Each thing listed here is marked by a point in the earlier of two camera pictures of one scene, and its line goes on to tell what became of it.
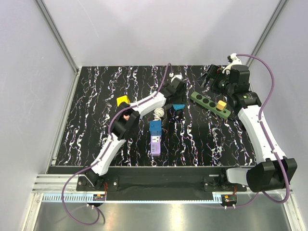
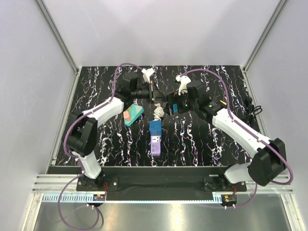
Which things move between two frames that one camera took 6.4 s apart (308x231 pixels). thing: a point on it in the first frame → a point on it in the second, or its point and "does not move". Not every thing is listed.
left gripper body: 180,98 → 152,91
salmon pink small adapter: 126,117 does not move
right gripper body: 221,80 → 182,101
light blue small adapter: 178,106 does not move
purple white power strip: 155,145 does not move
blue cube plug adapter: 155,127 does not move
